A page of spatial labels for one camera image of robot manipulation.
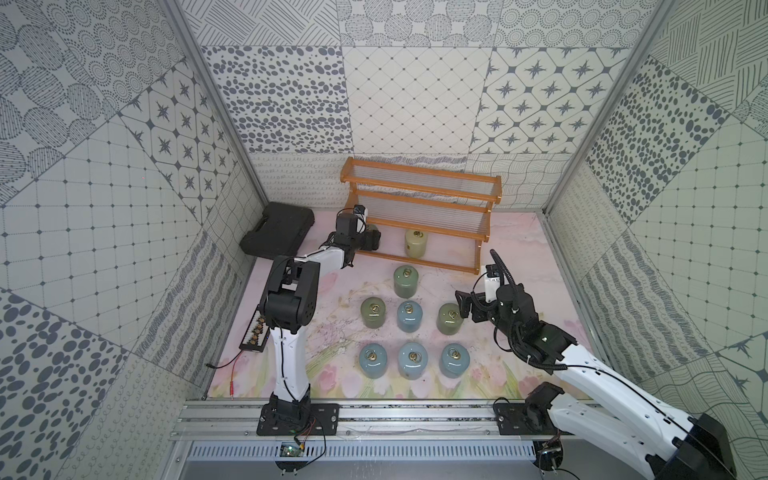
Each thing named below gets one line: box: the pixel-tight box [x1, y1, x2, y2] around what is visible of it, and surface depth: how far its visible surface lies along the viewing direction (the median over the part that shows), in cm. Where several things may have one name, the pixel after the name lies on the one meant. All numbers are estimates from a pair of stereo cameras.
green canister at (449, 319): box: [436, 302, 464, 336], surface depth 88 cm
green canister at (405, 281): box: [393, 264, 419, 299], surface depth 95 cm
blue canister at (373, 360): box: [359, 343, 388, 379], surface depth 78 cm
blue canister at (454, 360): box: [439, 343, 470, 379], surface depth 79 cm
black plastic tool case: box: [239, 202, 315, 260], surface depth 112 cm
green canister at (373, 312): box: [360, 296, 386, 329], surface depth 88 cm
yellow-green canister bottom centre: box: [405, 229, 428, 259], surface depth 103 cm
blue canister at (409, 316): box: [397, 300, 423, 333], surface depth 88 cm
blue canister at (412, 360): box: [398, 342, 428, 380], surface depth 78 cm
